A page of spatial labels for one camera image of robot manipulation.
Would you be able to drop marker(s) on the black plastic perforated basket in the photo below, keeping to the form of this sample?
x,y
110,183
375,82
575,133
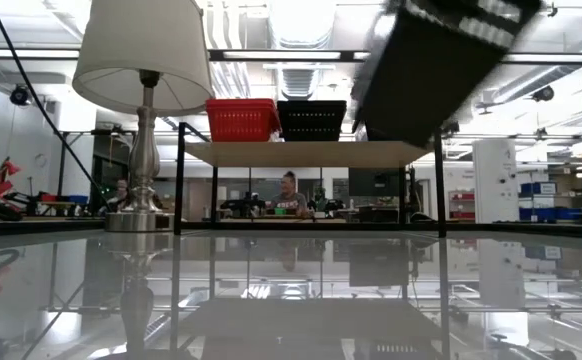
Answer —
x,y
311,122
431,80

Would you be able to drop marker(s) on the red plastic perforated basket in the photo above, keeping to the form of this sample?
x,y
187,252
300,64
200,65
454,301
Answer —
x,y
241,122

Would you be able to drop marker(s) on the wooden shelf black metal legs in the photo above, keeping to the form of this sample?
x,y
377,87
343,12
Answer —
x,y
301,154

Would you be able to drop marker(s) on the person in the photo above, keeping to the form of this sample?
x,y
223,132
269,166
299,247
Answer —
x,y
121,192
289,200

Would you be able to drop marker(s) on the black monitor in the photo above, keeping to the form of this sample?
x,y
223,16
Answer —
x,y
373,182

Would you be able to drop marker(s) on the white glossy table mat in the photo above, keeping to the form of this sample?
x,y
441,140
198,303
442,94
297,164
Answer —
x,y
291,310

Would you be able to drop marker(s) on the black overhead beam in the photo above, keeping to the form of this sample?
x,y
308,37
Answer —
x,y
351,55

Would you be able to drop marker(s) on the rack with red bins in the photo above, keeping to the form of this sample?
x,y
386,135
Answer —
x,y
463,215

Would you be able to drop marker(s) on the white shade silver table lamp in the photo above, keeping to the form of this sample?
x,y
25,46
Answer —
x,y
143,50

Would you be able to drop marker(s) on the white pillar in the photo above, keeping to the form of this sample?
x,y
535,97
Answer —
x,y
494,175

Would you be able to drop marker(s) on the blue storage bin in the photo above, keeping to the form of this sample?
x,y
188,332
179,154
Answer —
x,y
546,214
531,189

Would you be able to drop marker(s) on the black aluminium table frame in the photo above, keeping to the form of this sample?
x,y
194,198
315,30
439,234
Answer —
x,y
531,229

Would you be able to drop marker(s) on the black round ceiling camera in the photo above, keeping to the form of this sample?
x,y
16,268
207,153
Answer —
x,y
543,94
19,95

